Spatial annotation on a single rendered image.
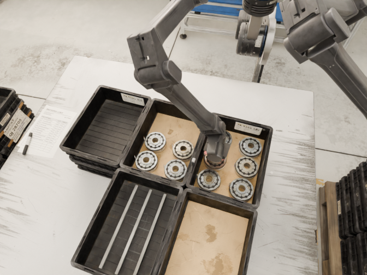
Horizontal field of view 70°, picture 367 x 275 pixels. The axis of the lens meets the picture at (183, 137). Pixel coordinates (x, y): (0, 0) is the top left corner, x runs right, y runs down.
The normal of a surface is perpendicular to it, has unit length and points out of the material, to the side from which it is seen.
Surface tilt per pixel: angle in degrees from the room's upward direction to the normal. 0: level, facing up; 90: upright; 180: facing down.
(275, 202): 0
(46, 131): 0
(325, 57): 87
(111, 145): 0
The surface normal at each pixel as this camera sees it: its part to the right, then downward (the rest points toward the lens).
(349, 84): -0.29, 0.80
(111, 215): -0.03, -0.52
